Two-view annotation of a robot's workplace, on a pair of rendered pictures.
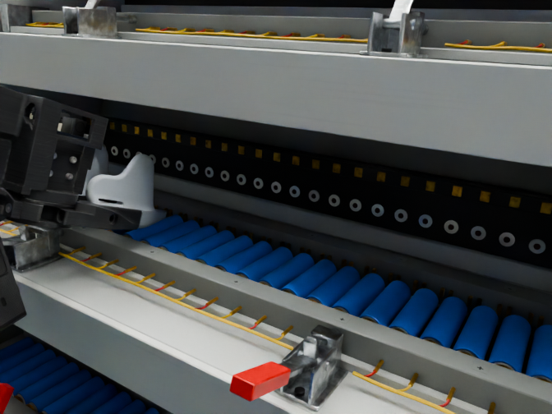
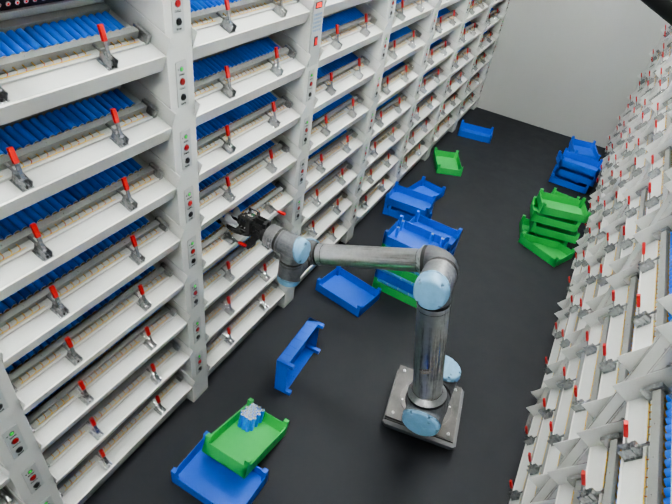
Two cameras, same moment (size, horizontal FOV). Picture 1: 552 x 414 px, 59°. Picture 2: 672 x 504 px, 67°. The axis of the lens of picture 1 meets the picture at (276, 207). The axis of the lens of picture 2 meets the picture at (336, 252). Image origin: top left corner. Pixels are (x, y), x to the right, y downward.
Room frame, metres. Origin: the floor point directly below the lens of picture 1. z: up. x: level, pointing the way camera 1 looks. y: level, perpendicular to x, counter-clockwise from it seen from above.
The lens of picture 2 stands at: (0.16, 1.75, 1.95)
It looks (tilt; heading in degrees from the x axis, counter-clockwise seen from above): 39 degrees down; 264
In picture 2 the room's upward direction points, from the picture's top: 9 degrees clockwise
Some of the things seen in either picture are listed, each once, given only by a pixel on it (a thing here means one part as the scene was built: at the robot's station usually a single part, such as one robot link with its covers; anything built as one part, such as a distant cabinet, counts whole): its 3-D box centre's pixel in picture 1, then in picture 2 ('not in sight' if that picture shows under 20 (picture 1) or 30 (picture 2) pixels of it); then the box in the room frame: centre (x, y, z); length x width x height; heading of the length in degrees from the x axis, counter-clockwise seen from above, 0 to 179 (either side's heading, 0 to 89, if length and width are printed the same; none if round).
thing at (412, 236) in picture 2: not in sight; (416, 239); (-0.48, -0.42, 0.36); 0.30 x 0.20 x 0.08; 149
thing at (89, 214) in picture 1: (84, 211); not in sight; (0.36, 0.13, 0.77); 0.09 x 0.05 x 0.02; 144
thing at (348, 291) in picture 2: not in sight; (348, 289); (-0.16, -0.32, 0.04); 0.30 x 0.20 x 0.08; 142
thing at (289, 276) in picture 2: not in sight; (291, 268); (0.17, 0.26, 0.66); 0.12 x 0.09 x 0.12; 64
